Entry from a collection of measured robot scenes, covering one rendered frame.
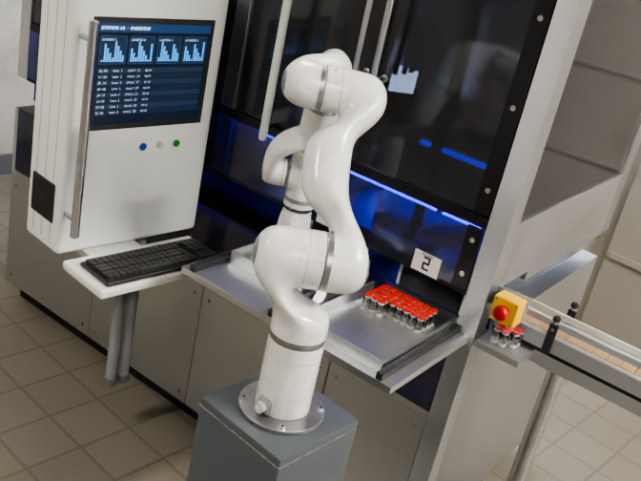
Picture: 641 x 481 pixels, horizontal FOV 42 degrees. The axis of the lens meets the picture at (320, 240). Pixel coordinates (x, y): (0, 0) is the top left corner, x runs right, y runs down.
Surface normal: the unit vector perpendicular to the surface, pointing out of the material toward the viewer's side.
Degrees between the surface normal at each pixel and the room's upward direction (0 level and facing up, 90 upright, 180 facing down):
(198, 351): 90
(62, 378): 0
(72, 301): 90
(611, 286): 90
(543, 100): 90
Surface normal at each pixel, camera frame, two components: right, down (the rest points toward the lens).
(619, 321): -0.66, 0.17
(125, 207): 0.70, 0.41
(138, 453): 0.20, -0.90
